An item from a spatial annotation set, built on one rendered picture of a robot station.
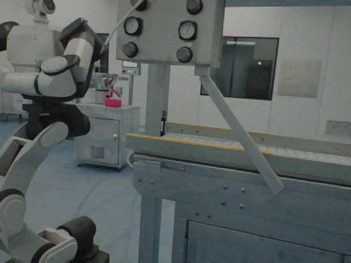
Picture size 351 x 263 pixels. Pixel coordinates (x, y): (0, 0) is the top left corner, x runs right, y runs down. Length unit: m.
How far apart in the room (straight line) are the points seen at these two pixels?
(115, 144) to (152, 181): 2.76
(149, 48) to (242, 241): 0.50
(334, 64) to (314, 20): 0.85
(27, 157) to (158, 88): 0.62
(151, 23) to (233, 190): 0.40
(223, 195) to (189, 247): 0.20
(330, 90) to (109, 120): 4.10
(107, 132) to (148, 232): 2.45
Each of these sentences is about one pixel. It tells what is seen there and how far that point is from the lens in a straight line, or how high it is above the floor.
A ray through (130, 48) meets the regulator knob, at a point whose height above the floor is 1.17.
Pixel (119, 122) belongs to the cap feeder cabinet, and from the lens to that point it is 3.40.
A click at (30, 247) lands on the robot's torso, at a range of 1.49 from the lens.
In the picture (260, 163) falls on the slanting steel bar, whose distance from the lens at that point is 0.55.
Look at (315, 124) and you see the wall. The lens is 6.05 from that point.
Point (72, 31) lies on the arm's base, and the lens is 1.18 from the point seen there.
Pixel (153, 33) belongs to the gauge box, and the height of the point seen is 1.21.
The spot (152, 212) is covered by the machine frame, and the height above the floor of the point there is 0.64.
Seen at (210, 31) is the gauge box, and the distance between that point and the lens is 0.62.
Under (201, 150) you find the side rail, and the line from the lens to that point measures 0.66.
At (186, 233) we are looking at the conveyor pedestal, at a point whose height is 0.73.
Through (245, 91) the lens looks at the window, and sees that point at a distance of 5.89.
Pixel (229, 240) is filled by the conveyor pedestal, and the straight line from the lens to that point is 0.78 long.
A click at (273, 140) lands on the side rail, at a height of 0.96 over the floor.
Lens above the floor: 1.11
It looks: 10 degrees down
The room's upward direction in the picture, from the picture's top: 4 degrees clockwise
